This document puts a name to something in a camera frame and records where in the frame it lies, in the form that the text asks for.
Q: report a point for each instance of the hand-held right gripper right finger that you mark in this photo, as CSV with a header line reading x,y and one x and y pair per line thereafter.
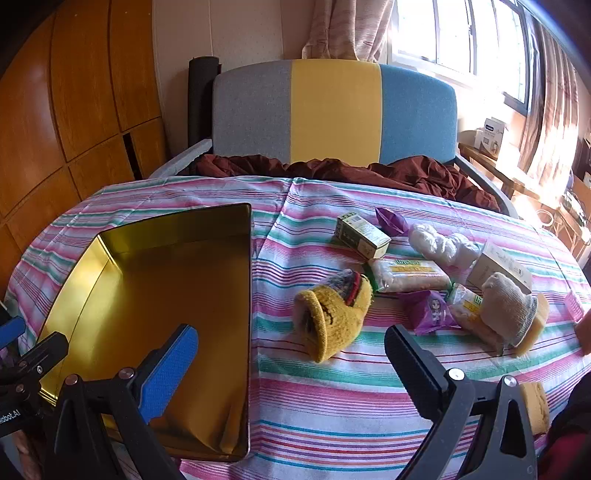
x,y
411,364

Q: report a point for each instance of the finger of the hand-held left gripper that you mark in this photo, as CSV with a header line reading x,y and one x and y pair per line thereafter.
x,y
46,353
10,332

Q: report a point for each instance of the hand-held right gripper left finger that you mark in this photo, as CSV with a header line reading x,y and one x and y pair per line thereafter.
x,y
166,374

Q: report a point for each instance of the purple packet with figure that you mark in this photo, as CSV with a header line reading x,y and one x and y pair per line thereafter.
x,y
427,311

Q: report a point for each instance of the rice snack packet green label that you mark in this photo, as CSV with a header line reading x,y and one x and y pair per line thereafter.
x,y
468,309
408,275

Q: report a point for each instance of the gold tin box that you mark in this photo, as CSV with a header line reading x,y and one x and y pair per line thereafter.
x,y
161,286

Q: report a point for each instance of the yellow knitted sock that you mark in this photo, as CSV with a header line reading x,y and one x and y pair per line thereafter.
x,y
332,318

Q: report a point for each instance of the white knitted sock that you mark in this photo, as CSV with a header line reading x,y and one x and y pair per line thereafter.
x,y
505,304

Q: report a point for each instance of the clear plastic bag bundle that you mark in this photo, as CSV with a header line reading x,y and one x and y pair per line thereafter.
x,y
438,244

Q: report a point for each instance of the beige cardboard box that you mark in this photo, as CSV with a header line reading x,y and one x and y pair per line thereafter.
x,y
501,265

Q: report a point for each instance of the small green box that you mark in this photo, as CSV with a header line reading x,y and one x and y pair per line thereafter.
x,y
360,233

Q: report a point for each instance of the plain purple packet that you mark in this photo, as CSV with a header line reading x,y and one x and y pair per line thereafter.
x,y
391,220

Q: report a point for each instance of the striped tablecloth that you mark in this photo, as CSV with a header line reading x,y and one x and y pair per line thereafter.
x,y
323,415

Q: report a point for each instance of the pink hair roller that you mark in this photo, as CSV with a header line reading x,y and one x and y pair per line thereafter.
x,y
575,305

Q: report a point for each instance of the person's dark clothing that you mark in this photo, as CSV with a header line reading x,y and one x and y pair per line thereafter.
x,y
570,438

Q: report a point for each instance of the dark red cloth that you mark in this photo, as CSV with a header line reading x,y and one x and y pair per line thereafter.
x,y
415,173

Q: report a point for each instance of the wooden side table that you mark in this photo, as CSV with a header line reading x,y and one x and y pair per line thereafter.
x,y
498,168

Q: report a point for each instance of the white container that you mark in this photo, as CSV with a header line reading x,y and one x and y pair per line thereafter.
x,y
468,140

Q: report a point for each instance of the white box with blue label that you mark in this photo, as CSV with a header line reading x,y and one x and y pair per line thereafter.
x,y
491,136

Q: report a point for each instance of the wooden wardrobe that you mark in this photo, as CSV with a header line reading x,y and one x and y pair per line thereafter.
x,y
83,92

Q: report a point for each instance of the grey yellow blue chair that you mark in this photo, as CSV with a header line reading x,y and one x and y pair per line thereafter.
x,y
332,110

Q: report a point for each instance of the black rolled mat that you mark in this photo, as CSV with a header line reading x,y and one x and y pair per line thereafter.
x,y
201,101

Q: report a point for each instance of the beige patterned curtain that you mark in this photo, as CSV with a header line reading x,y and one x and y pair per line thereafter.
x,y
346,27
549,101

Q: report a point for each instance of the window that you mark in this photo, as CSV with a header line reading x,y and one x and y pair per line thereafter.
x,y
457,37

